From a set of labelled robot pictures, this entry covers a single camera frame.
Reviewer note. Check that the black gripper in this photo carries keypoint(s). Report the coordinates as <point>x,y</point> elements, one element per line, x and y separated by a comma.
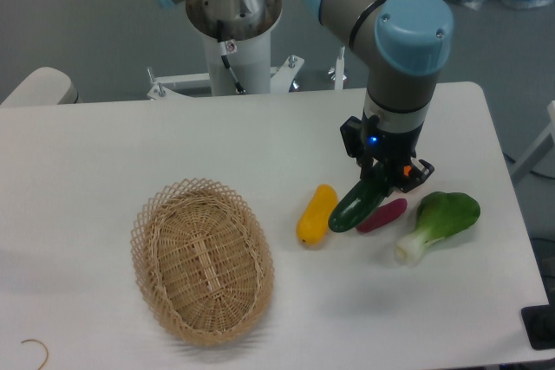
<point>395,151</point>

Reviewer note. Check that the dark green cucumber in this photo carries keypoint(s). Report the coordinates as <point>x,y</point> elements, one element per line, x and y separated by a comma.
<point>361,201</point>

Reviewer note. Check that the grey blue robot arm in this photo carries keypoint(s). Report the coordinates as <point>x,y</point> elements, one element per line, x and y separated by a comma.
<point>403,43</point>

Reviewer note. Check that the purple sweet potato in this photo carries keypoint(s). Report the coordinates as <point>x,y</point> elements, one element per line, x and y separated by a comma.
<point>384,215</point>

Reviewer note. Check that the green bok choy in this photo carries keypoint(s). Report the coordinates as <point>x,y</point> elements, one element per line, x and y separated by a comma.
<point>439,215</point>

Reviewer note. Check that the yellow squash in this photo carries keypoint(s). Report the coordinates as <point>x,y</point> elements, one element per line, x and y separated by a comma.
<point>312,226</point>

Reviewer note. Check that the woven wicker basket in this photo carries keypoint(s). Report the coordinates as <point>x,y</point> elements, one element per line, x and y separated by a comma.
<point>201,262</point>

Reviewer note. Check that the black table corner box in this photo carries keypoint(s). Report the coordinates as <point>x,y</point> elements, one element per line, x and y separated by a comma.
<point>539,325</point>

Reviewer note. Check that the white chair back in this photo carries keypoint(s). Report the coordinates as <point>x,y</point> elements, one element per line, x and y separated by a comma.
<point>43,87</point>

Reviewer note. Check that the tan rubber band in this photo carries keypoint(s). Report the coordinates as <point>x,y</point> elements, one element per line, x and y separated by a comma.
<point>44,348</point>

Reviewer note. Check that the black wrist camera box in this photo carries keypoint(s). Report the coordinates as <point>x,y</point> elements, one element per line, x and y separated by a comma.
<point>350,131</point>

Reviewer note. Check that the white table leg frame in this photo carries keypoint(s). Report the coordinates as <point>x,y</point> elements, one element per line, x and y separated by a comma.
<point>542,145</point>

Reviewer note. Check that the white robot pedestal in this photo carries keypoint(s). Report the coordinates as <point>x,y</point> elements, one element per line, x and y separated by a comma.
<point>236,37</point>

